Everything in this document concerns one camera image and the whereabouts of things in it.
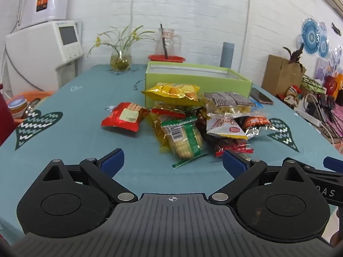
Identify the red dates snack pack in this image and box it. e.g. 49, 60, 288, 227
215, 138, 254, 158

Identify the yellow transparent snack pack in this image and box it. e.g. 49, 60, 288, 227
149, 102, 199, 152

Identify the silver orange snack pack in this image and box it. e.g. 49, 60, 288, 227
235, 117, 279, 140

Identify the teal tablecloth with hearts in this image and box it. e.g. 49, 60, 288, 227
0, 64, 343, 245

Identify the white cracker snack pack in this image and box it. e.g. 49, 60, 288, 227
206, 114, 248, 140

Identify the brown paper bag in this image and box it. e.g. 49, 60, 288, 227
262, 55, 306, 96

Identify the red snack bag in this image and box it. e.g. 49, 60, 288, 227
101, 102, 149, 132

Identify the green corn snack pack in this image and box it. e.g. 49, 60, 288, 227
161, 116, 206, 169

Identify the grey black snack pack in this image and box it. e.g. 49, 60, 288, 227
202, 92, 257, 116

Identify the blue paper fan decoration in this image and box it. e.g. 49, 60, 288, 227
301, 18, 320, 55

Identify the white machine with screen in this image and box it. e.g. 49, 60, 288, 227
5, 20, 84, 95

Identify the yellow chip bag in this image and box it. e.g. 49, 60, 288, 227
142, 82, 202, 106

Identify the grey cylinder speaker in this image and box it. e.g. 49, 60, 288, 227
220, 42, 234, 69

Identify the glass vase with plant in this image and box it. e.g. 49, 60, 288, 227
87, 25, 155, 72

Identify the green cardboard box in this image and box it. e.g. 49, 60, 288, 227
142, 61, 252, 108

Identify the red plastic basket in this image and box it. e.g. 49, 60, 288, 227
148, 55, 185, 63

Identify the clear glass pitcher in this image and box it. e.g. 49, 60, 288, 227
155, 24, 182, 58

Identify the white water purifier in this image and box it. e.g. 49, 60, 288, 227
17, 0, 68, 30

